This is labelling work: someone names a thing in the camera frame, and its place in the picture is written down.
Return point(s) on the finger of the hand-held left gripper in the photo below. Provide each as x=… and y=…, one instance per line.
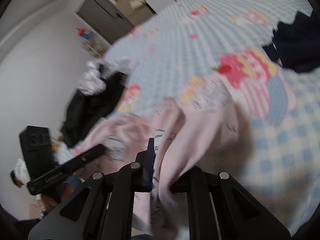
x=87, y=156

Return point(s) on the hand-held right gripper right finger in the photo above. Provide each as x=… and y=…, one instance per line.
x=197, y=182

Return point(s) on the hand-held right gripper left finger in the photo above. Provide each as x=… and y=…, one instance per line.
x=150, y=155

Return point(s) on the pink printed pants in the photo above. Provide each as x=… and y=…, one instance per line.
x=200, y=135

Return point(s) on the person's left hand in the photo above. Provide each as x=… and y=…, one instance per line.
x=53, y=198

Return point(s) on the white and red object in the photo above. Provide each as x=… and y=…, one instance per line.
x=21, y=170

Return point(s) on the black garment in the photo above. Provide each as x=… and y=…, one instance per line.
x=85, y=112

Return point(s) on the white satin garment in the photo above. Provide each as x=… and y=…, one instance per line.
x=91, y=82

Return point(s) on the shelf with toys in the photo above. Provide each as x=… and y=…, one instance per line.
x=86, y=33

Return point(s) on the blue checkered printed blanket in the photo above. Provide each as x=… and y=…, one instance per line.
x=200, y=42

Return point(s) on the grey door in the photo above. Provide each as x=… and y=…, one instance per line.
x=105, y=15

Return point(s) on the navy blue garment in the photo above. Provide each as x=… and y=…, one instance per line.
x=297, y=45

